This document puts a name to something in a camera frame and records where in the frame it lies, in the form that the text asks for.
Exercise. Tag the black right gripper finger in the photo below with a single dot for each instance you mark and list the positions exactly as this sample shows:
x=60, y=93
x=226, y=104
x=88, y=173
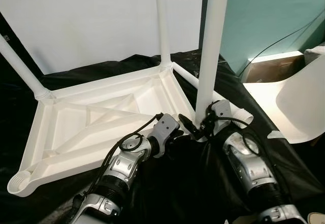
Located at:
x=189, y=125

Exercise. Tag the white tapered plastic table leg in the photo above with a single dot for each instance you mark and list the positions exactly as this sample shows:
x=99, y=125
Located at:
x=210, y=46
x=162, y=21
x=20, y=66
x=241, y=113

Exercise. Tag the white plastic table top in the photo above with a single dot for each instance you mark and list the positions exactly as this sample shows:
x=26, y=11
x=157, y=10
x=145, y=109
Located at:
x=76, y=122

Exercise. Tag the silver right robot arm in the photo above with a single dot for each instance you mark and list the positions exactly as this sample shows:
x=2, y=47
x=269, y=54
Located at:
x=254, y=173

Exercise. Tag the brown cardboard box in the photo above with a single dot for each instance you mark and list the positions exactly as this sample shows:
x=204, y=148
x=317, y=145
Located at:
x=271, y=70

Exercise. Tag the black plastic sheet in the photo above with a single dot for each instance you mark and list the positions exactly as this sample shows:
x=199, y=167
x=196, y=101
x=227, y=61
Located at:
x=284, y=173

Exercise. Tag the white plastic shell chair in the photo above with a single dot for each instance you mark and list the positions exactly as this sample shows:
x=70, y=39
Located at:
x=299, y=107

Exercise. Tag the person's white shoe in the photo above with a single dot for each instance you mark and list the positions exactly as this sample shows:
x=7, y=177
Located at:
x=316, y=219

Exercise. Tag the large white board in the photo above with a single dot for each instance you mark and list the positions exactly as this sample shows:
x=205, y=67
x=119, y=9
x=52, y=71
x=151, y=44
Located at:
x=76, y=26

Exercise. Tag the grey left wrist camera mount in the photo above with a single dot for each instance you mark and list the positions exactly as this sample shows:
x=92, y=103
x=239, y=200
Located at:
x=165, y=132

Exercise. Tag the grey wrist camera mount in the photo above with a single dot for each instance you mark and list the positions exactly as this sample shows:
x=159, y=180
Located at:
x=165, y=132
x=221, y=115

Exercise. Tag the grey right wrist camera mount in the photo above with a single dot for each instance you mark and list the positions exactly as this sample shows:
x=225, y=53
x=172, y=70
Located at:
x=221, y=115

